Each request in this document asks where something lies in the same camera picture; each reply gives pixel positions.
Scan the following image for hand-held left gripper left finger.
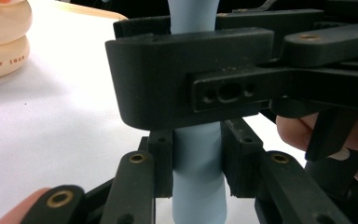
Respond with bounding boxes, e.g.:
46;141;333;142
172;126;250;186
138;130;174;199

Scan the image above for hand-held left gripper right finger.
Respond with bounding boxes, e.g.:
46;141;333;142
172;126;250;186
221;118;264;199

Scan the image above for light blue hairbrush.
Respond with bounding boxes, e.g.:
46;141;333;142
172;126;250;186
167;0;228;224

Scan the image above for dark curtain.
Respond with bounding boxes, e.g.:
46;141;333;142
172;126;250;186
69;0;170;20

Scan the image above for cream ringed container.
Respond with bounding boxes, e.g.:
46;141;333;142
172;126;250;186
0;0;34;81

